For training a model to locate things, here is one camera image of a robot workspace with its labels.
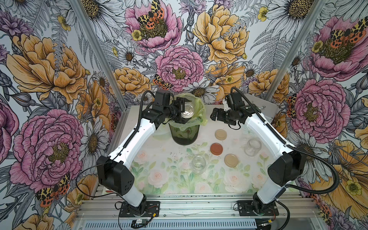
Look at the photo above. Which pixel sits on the aluminium frame post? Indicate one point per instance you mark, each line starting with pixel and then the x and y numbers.
pixel 308 24
pixel 95 44

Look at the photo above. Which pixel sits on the silver metal case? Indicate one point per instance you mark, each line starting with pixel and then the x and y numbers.
pixel 267 108

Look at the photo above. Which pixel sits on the aluminium frame post left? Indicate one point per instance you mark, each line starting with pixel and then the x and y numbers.
pixel 95 44

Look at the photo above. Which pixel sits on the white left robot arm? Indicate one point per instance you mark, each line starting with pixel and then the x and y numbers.
pixel 113 170

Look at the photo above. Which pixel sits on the aluminium frame post right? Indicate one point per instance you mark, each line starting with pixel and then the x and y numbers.
pixel 308 24

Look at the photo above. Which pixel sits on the glass jar beige lid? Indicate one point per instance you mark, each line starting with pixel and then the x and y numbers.
pixel 253 147
pixel 189 110

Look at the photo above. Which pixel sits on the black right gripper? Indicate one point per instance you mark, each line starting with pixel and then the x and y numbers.
pixel 220 117

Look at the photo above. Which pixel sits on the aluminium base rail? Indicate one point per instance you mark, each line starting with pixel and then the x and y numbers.
pixel 202 212

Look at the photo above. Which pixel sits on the glass jar orange lid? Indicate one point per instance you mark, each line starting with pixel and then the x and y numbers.
pixel 198 165

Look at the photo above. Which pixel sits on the green plastic bin liner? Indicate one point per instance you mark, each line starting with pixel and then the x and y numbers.
pixel 199 112

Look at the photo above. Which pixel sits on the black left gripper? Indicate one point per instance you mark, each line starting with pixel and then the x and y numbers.
pixel 180 102

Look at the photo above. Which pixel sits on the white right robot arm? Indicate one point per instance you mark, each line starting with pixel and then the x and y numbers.
pixel 288 164

